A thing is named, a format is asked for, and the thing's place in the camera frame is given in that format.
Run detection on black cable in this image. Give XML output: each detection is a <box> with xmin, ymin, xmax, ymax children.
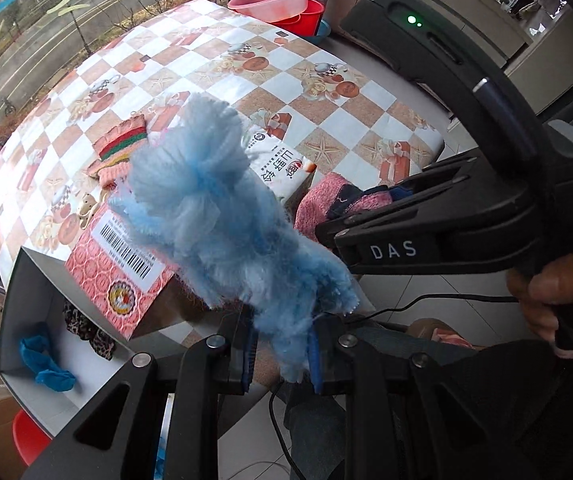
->
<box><xmin>268</xmin><ymin>292</ymin><xmax>522</xmax><ymax>480</ymax></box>

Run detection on striped knitted cloth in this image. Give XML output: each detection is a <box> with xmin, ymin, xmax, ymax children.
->
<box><xmin>91</xmin><ymin>114</ymin><xmax>148</xmax><ymax>166</ymax></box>

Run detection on pink fuzzy cloth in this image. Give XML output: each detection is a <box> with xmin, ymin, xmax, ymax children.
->
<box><xmin>294</xmin><ymin>172</ymin><xmax>417</xmax><ymax>246</ymax></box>

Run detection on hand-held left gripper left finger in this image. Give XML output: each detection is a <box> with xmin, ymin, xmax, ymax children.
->
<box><xmin>19</xmin><ymin>310</ymin><xmax>260</xmax><ymax>480</ymax></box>

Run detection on white floral packet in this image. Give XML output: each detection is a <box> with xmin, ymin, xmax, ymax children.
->
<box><xmin>244</xmin><ymin>132</ymin><xmax>317</xmax><ymax>206</ymax></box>

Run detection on red plastic stool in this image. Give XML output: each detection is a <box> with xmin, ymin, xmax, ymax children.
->
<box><xmin>12</xmin><ymin>409</ymin><xmax>53</xmax><ymax>467</ymax></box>

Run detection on blue scrunchie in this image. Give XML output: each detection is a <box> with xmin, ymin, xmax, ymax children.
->
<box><xmin>19</xmin><ymin>330</ymin><xmax>76</xmax><ymax>391</ymax></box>

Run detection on person's dark trousers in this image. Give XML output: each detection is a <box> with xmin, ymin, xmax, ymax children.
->
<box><xmin>276</xmin><ymin>320</ymin><xmax>573</xmax><ymax>480</ymax></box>

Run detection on red plastic bucket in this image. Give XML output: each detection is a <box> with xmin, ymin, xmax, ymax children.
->
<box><xmin>271</xmin><ymin>0</ymin><xmax>326</xmax><ymax>36</ymax></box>

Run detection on white cardboard box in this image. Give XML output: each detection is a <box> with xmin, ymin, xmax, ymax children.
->
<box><xmin>0</xmin><ymin>246</ymin><xmax>140</xmax><ymax>438</ymax></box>

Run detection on light blue fluffy duster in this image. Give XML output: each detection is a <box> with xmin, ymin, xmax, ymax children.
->
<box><xmin>109</xmin><ymin>92</ymin><xmax>360</xmax><ymax>386</ymax></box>

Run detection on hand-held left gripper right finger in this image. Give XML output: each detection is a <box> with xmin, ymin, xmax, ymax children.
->
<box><xmin>307</xmin><ymin>317</ymin><xmax>532</xmax><ymax>480</ymax></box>

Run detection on pink plastic basin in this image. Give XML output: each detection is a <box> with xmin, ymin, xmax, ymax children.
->
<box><xmin>226</xmin><ymin>0</ymin><xmax>313</xmax><ymax>23</ymax></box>

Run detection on checkered printed tablecloth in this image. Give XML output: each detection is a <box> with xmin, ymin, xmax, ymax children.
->
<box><xmin>0</xmin><ymin>0</ymin><xmax>445</xmax><ymax>356</ymax></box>

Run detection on leopard print scrunchie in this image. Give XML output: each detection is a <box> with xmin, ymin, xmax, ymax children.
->
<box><xmin>62</xmin><ymin>301</ymin><xmax>117</xmax><ymax>361</ymax></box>

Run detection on blue plastic basin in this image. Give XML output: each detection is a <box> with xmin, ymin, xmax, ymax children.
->
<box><xmin>307</xmin><ymin>20</ymin><xmax>332</xmax><ymax>46</ymax></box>

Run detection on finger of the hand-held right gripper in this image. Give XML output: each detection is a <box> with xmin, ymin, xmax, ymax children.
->
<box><xmin>315</xmin><ymin>174</ymin><xmax>473</xmax><ymax>249</ymax></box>
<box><xmin>361</xmin><ymin>152</ymin><xmax>482</xmax><ymax>202</ymax></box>

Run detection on person's right hand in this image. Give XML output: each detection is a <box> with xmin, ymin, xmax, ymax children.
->
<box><xmin>507</xmin><ymin>222</ymin><xmax>573</xmax><ymax>356</ymax></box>

